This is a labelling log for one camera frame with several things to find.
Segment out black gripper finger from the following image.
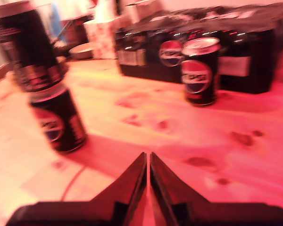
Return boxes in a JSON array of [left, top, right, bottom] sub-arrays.
[[150, 152, 209, 226], [91, 152, 148, 226]]

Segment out black Pepsi Max can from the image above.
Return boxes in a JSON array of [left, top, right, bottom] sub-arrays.
[[0, 0, 66, 95], [181, 37, 222, 107], [29, 86, 88, 155]]

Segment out black shrink-wrapped Pepsi multipack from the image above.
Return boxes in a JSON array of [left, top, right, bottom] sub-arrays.
[[115, 3, 283, 95]]

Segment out grey shallow bowl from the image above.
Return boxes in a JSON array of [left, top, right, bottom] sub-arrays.
[[69, 42, 95, 61]]

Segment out gingerbread print tissue box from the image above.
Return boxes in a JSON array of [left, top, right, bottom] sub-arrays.
[[83, 20, 117, 59]]

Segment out dark patterned box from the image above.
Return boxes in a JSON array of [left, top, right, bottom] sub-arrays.
[[61, 20, 89, 48]]

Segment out white tissue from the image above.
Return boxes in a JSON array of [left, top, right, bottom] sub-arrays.
[[94, 0, 116, 23]]

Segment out brown cardboard box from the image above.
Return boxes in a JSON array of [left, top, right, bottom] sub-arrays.
[[122, 0, 162, 18]]

